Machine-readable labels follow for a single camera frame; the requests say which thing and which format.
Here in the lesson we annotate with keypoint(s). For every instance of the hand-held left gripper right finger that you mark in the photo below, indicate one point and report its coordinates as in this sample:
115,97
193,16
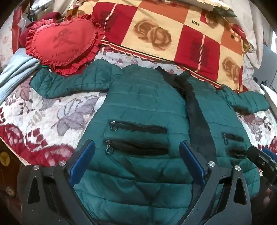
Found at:
191,161

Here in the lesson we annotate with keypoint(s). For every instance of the dark wooden bed frame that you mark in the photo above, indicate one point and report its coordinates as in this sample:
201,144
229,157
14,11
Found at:
9,177

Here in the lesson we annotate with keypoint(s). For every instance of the white cloth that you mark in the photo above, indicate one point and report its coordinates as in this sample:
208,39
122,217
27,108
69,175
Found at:
255,23

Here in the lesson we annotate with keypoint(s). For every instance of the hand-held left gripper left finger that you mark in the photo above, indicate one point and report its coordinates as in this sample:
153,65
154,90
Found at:
83,161

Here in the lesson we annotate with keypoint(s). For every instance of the light blue cloth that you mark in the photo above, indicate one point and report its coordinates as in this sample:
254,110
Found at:
15,69

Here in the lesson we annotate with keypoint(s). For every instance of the red bag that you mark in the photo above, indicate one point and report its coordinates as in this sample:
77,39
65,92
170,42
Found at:
17,21

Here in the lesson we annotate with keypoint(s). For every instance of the red and yellow checkered blanket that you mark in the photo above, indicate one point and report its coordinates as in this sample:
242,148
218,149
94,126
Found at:
164,32

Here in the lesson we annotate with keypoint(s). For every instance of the green quilted puffer jacket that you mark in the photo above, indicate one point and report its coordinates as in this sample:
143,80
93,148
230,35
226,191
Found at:
138,103

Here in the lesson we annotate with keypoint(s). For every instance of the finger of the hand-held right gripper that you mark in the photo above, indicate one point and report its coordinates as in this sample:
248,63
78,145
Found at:
259,156

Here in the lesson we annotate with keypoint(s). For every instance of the floral white and red bedspread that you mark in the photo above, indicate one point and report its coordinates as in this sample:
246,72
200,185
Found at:
49,116

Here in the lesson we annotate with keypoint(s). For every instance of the red heart-shaped ruffled pillow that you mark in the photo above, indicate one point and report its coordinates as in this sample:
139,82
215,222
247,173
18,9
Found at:
62,41

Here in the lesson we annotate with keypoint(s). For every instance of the person's right hand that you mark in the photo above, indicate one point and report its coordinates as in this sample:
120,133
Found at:
268,198

